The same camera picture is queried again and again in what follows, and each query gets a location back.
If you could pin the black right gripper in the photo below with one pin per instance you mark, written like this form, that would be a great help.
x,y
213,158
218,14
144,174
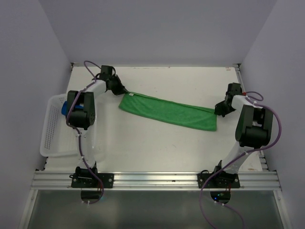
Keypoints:
x,y
218,110

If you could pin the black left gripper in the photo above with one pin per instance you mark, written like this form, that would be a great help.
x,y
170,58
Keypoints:
x,y
121,89

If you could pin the green towel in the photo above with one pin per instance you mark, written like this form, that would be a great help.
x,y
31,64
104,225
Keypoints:
x,y
190,116

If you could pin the blue towel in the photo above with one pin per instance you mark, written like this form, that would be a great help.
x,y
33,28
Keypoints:
x,y
64,110

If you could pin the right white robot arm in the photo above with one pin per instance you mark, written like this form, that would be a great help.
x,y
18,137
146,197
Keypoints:
x,y
253,130

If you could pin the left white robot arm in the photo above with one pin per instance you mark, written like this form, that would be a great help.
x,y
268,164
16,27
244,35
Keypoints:
x,y
81,114

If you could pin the white perforated plastic basket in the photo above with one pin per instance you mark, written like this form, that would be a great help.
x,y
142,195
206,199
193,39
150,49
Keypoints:
x,y
57,138

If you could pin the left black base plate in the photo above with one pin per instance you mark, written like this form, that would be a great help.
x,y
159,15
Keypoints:
x,y
82,178

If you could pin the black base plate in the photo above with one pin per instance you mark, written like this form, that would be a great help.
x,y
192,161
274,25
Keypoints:
x,y
222,180
82,178

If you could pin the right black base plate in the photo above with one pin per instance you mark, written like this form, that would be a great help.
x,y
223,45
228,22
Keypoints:
x,y
222,180

